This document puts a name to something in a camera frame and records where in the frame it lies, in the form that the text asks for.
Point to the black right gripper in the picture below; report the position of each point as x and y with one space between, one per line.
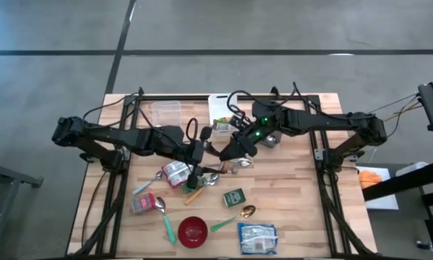
247 136

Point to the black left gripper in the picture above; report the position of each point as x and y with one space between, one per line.
195 169

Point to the small orange packet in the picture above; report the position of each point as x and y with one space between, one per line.
230 167

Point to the plain steel spoon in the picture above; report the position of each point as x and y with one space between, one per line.
245 162

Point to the green orange snack packet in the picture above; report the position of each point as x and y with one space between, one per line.
221 125

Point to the red white snack packet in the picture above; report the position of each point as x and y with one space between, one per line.
174 173

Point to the green label spice jar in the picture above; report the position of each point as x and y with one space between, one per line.
184 188

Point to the dark green tea tin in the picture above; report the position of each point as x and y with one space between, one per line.
234 198

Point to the red grey small box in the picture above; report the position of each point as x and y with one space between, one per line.
143 203

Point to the blue white snack packet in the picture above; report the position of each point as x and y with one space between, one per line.
257 238

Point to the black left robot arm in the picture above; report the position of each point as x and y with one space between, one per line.
111 135

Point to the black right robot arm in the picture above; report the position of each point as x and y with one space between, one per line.
328 121

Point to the grey translucent plastic bin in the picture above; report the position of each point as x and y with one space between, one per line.
274 144

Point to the white plastic bin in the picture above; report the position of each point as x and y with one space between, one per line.
216 108

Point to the clear plastic container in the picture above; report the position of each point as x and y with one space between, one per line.
165 112

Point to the red bowl black outside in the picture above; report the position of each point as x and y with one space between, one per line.
192 233

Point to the orange object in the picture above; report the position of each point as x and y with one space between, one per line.
369 179

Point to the white sheet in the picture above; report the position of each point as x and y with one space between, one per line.
382 202

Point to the white plastic tub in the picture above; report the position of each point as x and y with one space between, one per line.
411 168

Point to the grey side table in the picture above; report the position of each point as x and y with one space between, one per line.
6 173

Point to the small black device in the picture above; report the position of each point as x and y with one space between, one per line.
424 246

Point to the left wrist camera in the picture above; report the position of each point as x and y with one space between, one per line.
198 151

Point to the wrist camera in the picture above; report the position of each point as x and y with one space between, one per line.
198 151
250 150

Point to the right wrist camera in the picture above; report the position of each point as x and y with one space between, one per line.
250 150

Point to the black table frame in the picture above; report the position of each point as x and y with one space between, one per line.
198 97

